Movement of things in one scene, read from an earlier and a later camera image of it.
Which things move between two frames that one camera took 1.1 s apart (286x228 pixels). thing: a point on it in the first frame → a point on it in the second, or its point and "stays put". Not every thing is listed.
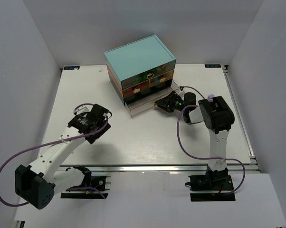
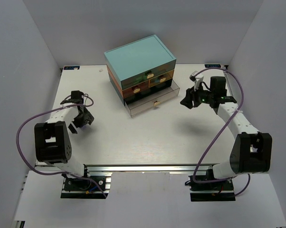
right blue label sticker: [213, 66] stays put
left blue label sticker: [71, 68] stays put
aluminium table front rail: [157, 168] stays put
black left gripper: [101, 131] → [85, 118]
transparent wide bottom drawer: [136, 104] stays put
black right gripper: [169, 102] → [193, 97]
